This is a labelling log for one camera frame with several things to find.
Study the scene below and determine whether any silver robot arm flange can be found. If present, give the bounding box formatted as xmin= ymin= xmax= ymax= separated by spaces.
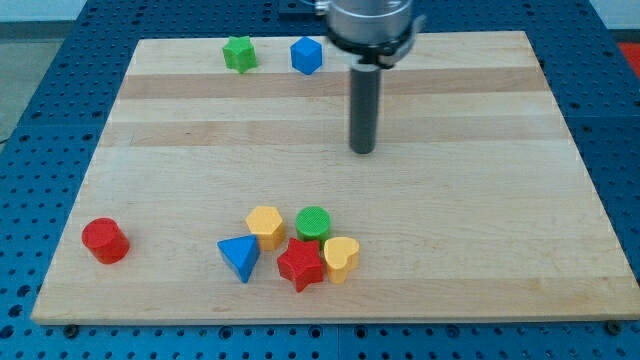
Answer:
xmin=315 ymin=0 xmax=426 ymax=71

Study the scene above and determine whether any red star block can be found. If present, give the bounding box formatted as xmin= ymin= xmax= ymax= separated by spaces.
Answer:
xmin=277 ymin=238 xmax=324 ymax=293

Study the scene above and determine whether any blue cube block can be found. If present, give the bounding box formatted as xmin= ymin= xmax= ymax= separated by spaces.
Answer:
xmin=290 ymin=37 xmax=323 ymax=75

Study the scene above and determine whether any green star block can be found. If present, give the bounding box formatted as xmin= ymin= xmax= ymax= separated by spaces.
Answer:
xmin=222 ymin=36 xmax=258 ymax=73

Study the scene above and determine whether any green cylinder block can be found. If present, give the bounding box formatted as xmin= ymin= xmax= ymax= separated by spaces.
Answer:
xmin=295 ymin=206 xmax=331 ymax=248

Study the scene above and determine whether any yellow hexagon block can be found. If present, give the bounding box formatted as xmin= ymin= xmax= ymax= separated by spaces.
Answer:
xmin=245 ymin=206 xmax=286 ymax=251

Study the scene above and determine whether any yellow heart block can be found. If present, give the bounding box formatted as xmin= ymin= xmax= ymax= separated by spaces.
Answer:
xmin=323 ymin=237 xmax=360 ymax=284

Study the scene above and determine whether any blue triangle block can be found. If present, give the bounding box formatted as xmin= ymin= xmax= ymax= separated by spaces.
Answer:
xmin=217 ymin=235 xmax=260 ymax=283

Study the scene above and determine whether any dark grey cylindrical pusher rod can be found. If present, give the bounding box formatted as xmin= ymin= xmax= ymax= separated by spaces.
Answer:
xmin=349 ymin=68 xmax=381 ymax=154

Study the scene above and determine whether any wooden board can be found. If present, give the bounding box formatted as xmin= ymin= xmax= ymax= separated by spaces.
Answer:
xmin=32 ymin=31 xmax=639 ymax=326

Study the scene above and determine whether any red cylinder block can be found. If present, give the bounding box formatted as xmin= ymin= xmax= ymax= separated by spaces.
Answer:
xmin=81 ymin=217 xmax=130 ymax=264

